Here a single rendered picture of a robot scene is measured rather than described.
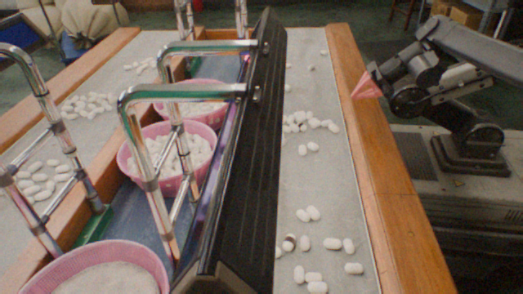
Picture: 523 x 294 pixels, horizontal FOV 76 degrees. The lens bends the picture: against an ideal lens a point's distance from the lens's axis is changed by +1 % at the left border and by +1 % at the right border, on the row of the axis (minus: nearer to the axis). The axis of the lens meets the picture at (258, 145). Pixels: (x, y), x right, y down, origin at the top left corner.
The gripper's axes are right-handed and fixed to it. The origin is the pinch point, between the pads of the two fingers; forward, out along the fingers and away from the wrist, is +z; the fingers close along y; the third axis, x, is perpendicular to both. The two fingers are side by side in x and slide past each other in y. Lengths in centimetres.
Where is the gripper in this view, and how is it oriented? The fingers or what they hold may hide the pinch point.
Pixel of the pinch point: (354, 96)
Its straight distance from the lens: 95.4
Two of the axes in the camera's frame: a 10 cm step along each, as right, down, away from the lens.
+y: -1.0, 6.1, -7.9
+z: -7.2, 5.1, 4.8
